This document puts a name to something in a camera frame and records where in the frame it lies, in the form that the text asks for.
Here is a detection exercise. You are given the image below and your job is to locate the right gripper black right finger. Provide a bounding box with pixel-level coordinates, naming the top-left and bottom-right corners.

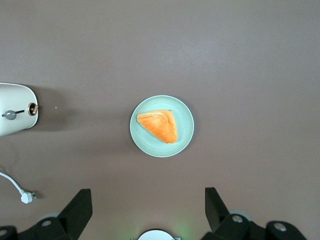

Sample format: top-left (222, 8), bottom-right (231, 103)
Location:
top-left (201, 187), bottom-right (309, 240)

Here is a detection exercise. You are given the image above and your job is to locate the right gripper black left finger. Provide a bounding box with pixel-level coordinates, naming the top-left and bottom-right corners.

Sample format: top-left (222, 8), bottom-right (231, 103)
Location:
top-left (0, 188), bottom-right (93, 240)

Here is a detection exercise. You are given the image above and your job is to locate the grey toaster lever knob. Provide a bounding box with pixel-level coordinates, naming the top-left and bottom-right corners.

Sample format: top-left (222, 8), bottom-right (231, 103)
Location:
top-left (1, 109), bottom-right (17, 121)

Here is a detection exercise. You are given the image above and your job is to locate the cream white toaster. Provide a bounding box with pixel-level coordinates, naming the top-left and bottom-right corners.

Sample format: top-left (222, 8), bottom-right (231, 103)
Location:
top-left (0, 82), bottom-right (40, 138)

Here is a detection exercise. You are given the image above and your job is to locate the brown toaster dial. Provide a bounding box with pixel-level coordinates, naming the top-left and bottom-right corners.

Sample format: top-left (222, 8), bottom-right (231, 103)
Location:
top-left (27, 102), bottom-right (40, 117)

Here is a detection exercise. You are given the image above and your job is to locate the pale green round plate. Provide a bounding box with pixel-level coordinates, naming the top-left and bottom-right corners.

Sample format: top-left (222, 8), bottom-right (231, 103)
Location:
top-left (129, 94), bottom-right (195, 158)

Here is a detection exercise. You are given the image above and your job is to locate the triangular orange toast piece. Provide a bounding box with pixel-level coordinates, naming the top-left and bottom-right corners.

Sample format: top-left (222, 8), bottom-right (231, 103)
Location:
top-left (136, 109), bottom-right (179, 145)

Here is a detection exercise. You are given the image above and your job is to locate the white toaster power cable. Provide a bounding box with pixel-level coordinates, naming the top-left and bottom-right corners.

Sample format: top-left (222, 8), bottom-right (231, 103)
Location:
top-left (0, 171), bottom-right (38, 205)

